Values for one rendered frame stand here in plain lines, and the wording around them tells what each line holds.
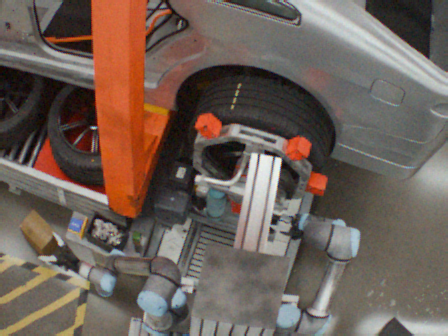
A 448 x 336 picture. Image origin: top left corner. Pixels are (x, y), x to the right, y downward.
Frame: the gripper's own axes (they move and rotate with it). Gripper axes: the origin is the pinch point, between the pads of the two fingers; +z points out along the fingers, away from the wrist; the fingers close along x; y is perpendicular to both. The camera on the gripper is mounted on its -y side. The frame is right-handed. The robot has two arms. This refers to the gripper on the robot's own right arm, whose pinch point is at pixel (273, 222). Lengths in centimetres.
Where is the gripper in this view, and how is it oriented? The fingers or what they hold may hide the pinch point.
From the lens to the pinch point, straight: 363.8
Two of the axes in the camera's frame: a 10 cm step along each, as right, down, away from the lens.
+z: -9.7, -2.4, 0.5
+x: -2.4, 8.5, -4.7
